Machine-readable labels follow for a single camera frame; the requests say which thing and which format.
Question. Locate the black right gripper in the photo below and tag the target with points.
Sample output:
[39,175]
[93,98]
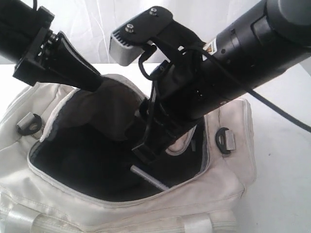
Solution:
[181,95]

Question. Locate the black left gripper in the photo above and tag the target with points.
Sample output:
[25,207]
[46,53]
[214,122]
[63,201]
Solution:
[72,69]

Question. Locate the black marker pen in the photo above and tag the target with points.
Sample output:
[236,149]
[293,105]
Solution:
[153,181]

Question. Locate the cream fabric duffel bag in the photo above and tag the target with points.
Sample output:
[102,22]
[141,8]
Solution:
[65,165]

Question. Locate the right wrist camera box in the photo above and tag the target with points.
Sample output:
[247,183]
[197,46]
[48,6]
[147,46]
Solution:
[153,26]

